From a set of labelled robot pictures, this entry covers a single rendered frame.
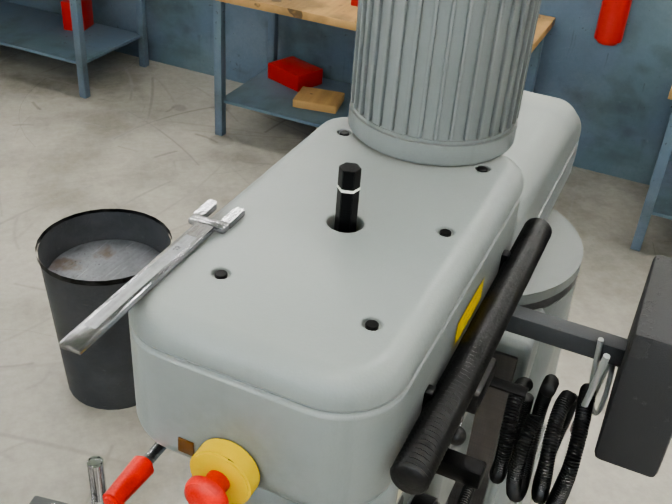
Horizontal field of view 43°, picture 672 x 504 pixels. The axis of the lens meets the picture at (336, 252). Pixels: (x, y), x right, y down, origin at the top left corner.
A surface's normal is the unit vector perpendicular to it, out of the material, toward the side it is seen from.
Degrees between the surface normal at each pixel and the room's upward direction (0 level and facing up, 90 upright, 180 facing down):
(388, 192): 0
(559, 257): 0
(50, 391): 0
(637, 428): 90
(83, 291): 94
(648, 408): 90
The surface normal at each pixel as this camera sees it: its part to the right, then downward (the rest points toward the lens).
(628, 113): -0.42, 0.47
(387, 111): -0.62, 0.40
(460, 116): 0.20, 0.55
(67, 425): 0.07, -0.83
